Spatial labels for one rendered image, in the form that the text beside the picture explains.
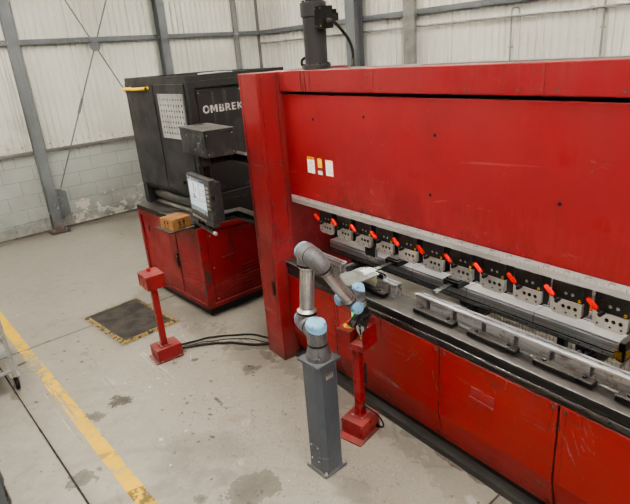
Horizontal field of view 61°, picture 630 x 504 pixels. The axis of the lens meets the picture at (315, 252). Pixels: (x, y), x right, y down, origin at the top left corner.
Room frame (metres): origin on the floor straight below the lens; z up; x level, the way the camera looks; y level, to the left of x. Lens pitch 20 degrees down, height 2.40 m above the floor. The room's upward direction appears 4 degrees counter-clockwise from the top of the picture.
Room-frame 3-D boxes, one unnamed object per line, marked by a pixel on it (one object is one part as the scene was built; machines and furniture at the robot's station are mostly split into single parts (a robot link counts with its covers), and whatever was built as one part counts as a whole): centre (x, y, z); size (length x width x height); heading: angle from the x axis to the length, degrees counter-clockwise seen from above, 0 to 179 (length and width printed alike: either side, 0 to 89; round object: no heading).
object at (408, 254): (3.03, -0.59, 1.26); 0.15 x 0.09 x 0.17; 35
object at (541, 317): (3.18, -0.85, 0.93); 2.30 x 0.14 x 0.10; 35
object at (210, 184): (3.99, 0.80, 1.42); 0.45 x 0.12 x 0.36; 32
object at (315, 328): (2.66, 0.03, 0.94); 0.13 x 0.12 x 0.14; 23
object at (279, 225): (4.24, 0.05, 1.15); 0.85 x 0.25 x 2.30; 125
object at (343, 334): (2.96, -0.22, 0.75); 0.20 x 0.16 x 0.18; 50
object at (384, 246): (3.20, -0.48, 1.26); 0.15 x 0.09 x 0.17; 35
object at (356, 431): (2.94, -0.20, 0.06); 0.25 x 0.20 x 0.12; 140
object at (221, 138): (4.08, 0.75, 1.53); 0.51 x 0.25 x 0.85; 32
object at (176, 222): (4.74, 1.28, 1.04); 0.30 x 0.26 x 0.12; 40
